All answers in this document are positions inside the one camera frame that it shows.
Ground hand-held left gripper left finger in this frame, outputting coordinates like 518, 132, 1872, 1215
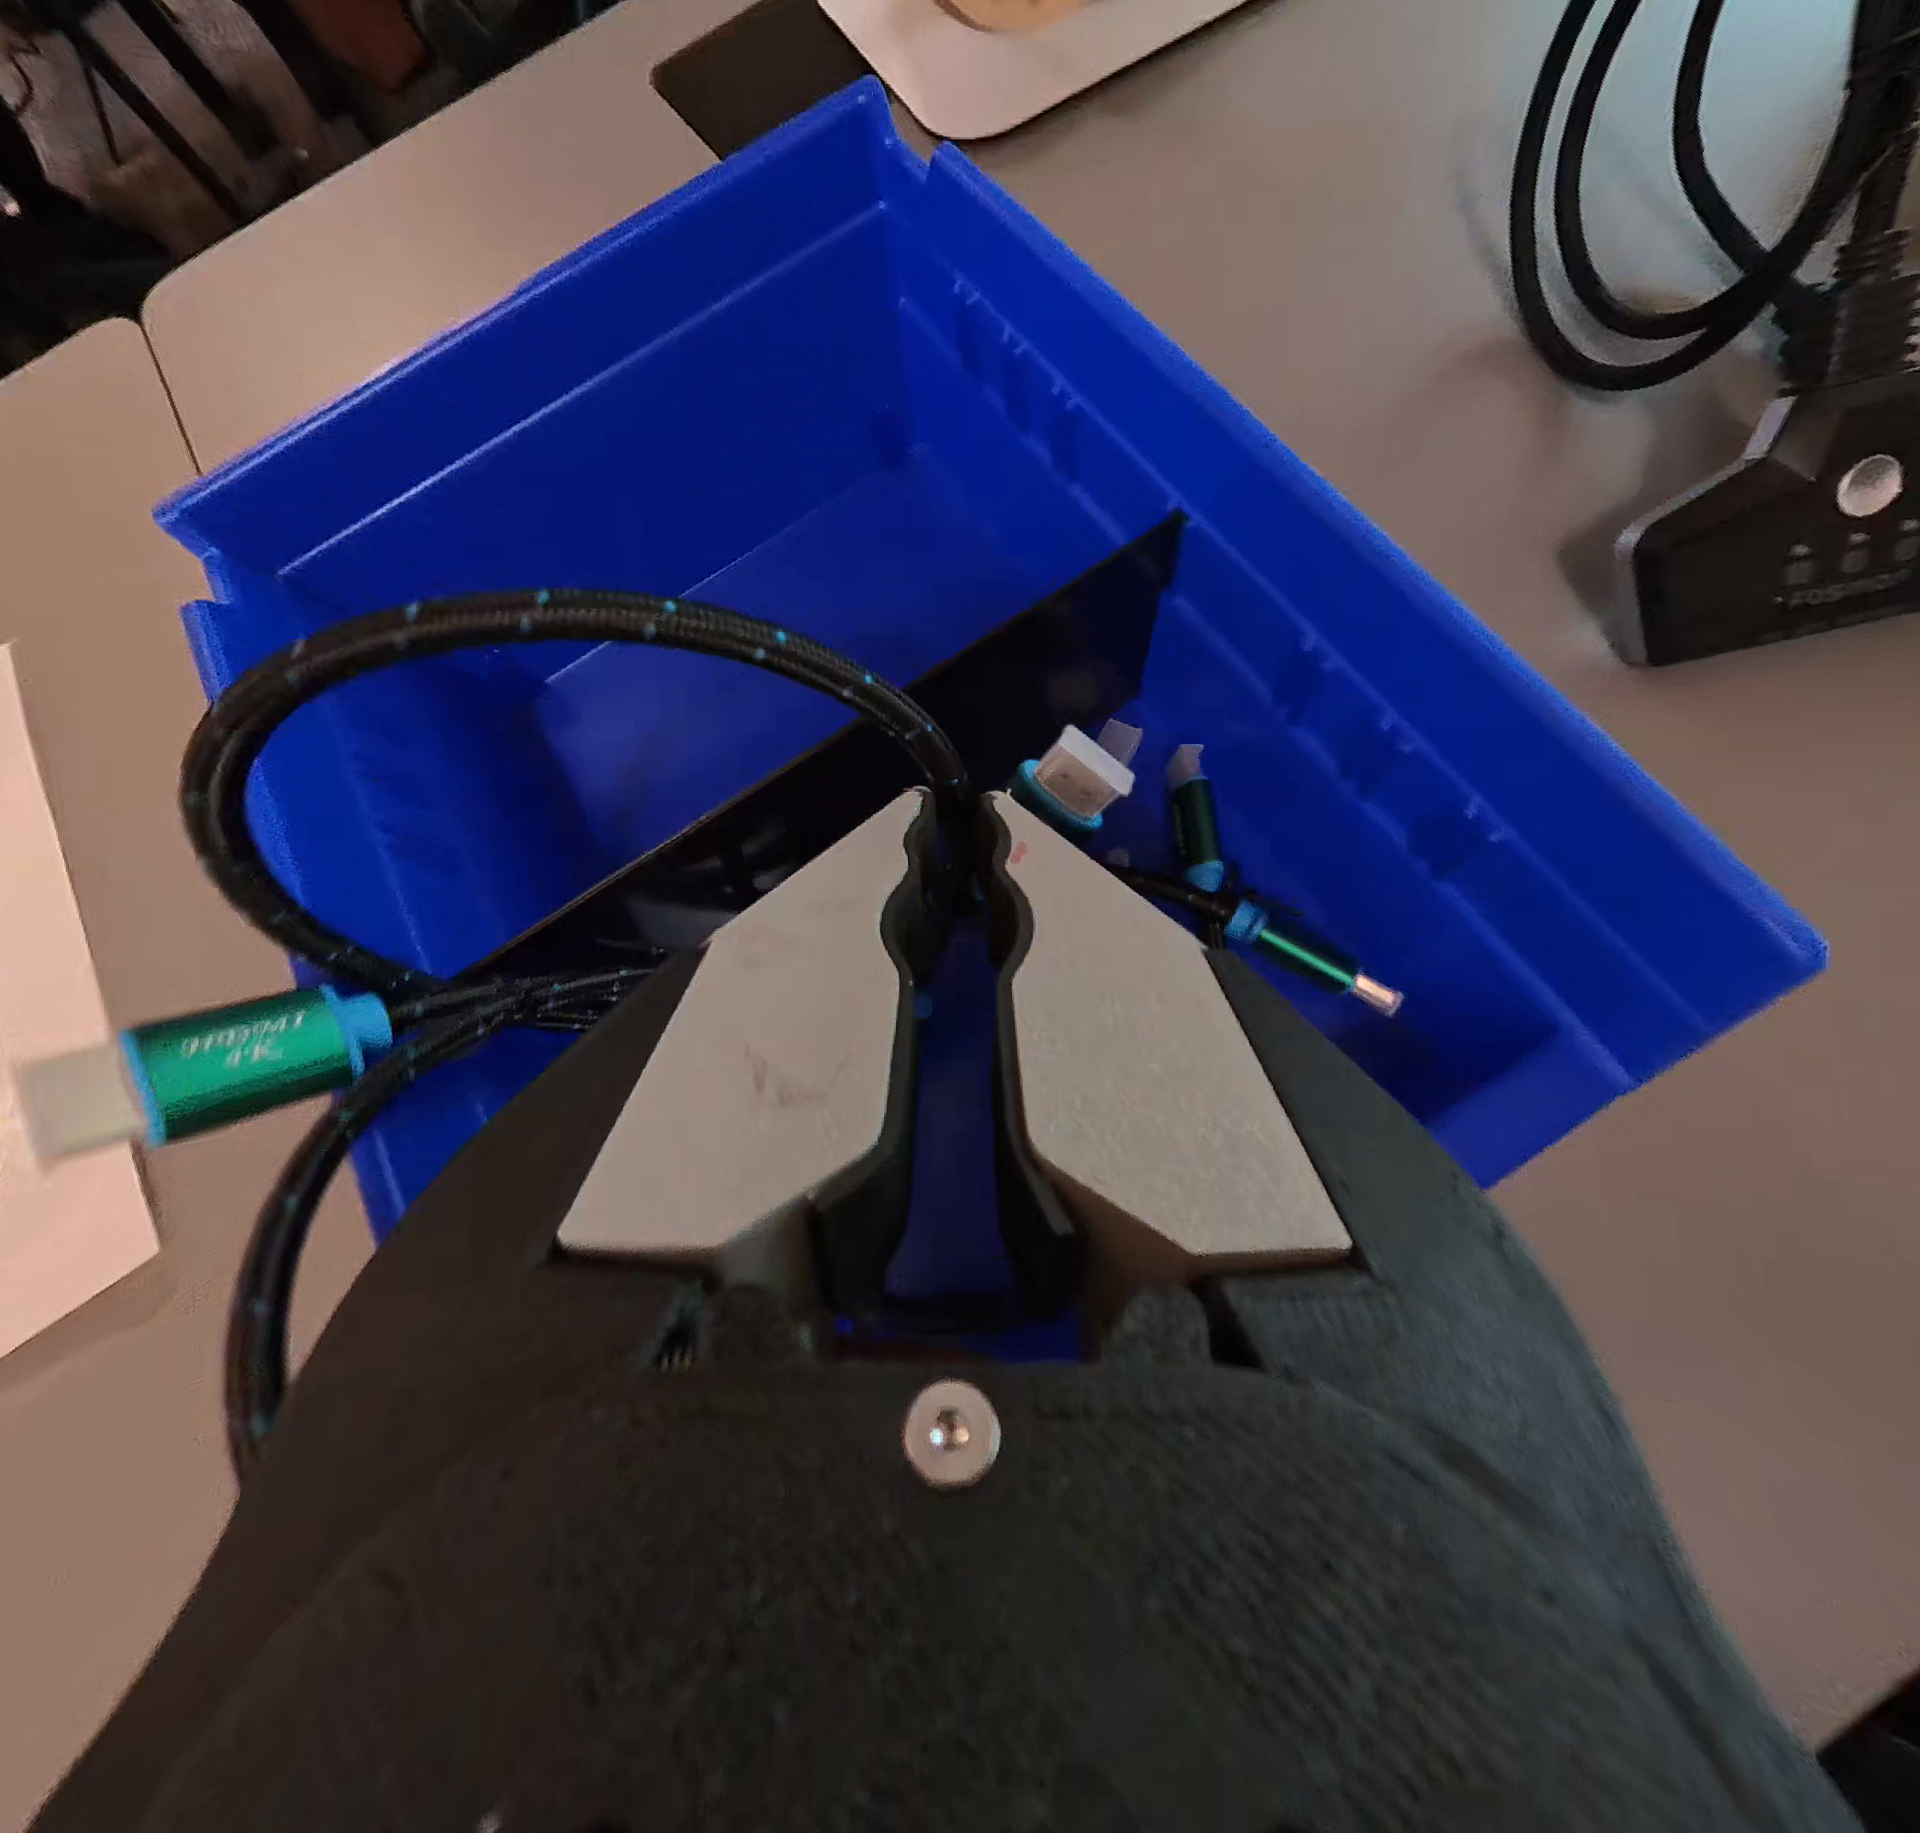
553, 790, 930, 1303

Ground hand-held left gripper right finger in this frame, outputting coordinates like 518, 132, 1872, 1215
992, 794, 1352, 1312

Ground braided usb cable green plugs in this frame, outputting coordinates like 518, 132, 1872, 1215
22, 588, 1150, 1482
1115, 745, 1408, 1023

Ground blue plastic bin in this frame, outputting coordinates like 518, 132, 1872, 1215
150, 73, 1830, 1242

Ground white paper sheet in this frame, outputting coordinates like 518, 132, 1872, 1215
0, 639, 162, 1363

